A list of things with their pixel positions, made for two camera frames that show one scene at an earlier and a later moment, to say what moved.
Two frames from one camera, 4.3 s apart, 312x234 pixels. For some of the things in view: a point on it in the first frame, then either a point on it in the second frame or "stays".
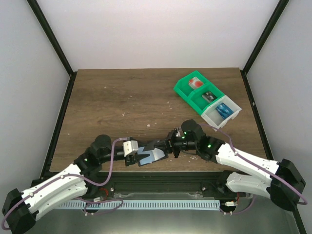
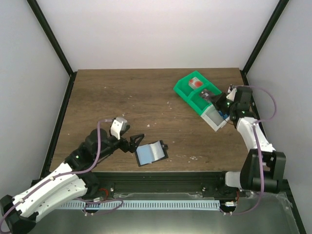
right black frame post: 271,22 stays
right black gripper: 168,144 to 218,99
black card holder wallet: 156,154 stays
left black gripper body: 129,157 to 125,147
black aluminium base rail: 203,183 stays
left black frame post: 55,45 stays
